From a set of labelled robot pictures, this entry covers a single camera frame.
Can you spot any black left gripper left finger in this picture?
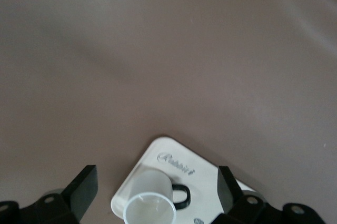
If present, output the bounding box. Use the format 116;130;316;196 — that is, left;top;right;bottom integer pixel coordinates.
0;165;99;224

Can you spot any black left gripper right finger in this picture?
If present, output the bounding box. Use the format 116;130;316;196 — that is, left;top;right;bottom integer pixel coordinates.
210;165;324;224

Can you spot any white smiley cup black handle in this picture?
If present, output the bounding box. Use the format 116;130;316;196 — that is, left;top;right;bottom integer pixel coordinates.
123;169;191;224

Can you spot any cream rabbit print tray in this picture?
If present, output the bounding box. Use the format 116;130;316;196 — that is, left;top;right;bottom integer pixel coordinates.
110;136;260;224

